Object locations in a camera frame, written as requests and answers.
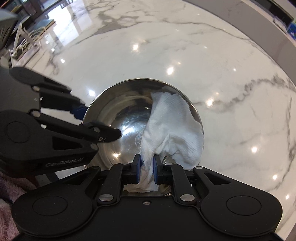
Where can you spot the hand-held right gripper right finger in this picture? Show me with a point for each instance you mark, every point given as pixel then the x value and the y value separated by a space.
pixel 155 170

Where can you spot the lotus pond painting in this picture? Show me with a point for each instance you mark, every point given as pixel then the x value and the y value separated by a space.
pixel 292 29

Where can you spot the blue steel bowl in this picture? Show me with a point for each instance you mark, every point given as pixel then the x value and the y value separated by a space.
pixel 120 109

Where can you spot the flat silver device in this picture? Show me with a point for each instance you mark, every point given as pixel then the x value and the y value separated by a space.
pixel 279 23

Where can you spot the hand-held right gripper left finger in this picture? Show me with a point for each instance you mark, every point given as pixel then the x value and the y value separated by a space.
pixel 138 170

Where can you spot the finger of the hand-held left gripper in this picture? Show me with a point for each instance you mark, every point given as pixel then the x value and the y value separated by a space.
pixel 79 111
pixel 108 135

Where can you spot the white tablet stand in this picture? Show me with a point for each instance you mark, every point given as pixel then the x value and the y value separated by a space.
pixel 19 38

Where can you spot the white cloth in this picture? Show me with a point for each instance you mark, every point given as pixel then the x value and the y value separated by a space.
pixel 171 120

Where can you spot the dark grey ribbed object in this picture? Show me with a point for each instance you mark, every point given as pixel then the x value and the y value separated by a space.
pixel 7 27

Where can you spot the pink fluffy garment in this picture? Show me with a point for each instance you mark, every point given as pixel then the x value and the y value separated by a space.
pixel 11 204

